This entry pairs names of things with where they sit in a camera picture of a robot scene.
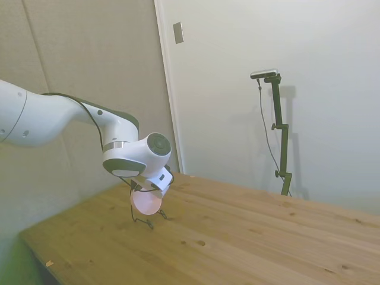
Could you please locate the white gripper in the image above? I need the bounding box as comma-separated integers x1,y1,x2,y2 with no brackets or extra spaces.
144,166,175,200

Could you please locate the pink bowl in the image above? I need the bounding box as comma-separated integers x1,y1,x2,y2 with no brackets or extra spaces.
130,188,163,216

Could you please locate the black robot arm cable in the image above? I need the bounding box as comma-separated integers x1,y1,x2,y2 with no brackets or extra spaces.
40,92,106,153

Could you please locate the white door frame trim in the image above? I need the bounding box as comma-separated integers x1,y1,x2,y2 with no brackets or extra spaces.
154,0,187,175

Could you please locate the black camera stand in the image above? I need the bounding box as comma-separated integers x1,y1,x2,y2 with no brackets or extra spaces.
264,74,294,197

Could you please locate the grey exterior camera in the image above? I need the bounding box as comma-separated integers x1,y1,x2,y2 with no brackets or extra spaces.
250,68,280,80

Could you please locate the grey wall switch plate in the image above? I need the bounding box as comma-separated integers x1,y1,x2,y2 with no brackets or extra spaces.
173,21,185,45

